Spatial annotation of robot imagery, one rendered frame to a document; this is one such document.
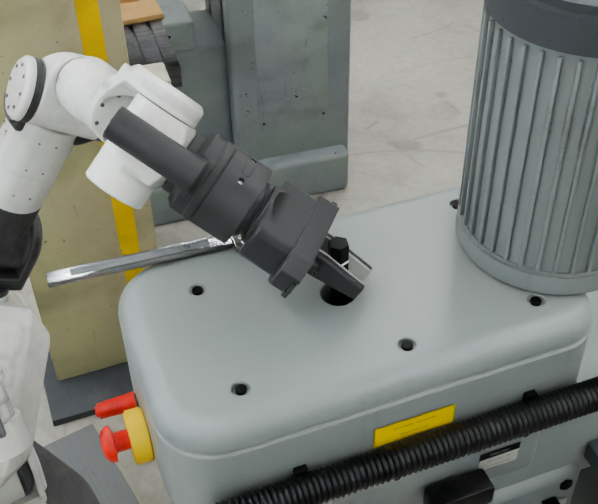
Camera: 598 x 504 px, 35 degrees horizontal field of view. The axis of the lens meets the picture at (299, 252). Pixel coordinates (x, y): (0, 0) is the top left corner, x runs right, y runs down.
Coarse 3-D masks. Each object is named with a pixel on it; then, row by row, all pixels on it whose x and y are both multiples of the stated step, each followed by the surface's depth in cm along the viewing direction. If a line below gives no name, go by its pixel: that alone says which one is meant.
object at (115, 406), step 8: (112, 400) 111; (120, 400) 111; (128, 400) 111; (96, 408) 111; (104, 408) 110; (112, 408) 111; (120, 408) 111; (128, 408) 111; (104, 416) 111; (112, 416) 111
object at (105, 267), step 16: (208, 240) 104; (128, 256) 102; (144, 256) 102; (160, 256) 102; (176, 256) 102; (48, 272) 100; (64, 272) 100; (80, 272) 100; (96, 272) 100; (112, 272) 101
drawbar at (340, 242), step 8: (336, 240) 94; (344, 240) 94; (328, 248) 94; (336, 248) 93; (344, 248) 93; (336, 256) 94; (344, 256) 94; (328, 288) 98; (328, 296) 99; (336, 296) 97; (344, 296) 98; (336, 304) 98; (344, 304) 99
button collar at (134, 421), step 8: (136, 408) 101; (128, 416) 99; (136, 416) 99; (128, 424) 98; (136, 424) 99; (144, 424) 99; (128, 432) 98; (136, 432) 98; (144, 432) 98; (136, 440) 98; (144, 440) 98; (136, 448) 98; (144, 448) 98; (152, 448) 99; (136, 456) 99; (144, 456) 99; (152, 456) 99
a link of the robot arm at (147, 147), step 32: (128, 128) 86; (160, 128) 90; (192, 128) 94; (96, 160) 92; (128, 160) 90; (160, 160) 87; (192, 160) 87; (224, 160) 90; (128, 192) 91; (192, 192) 90
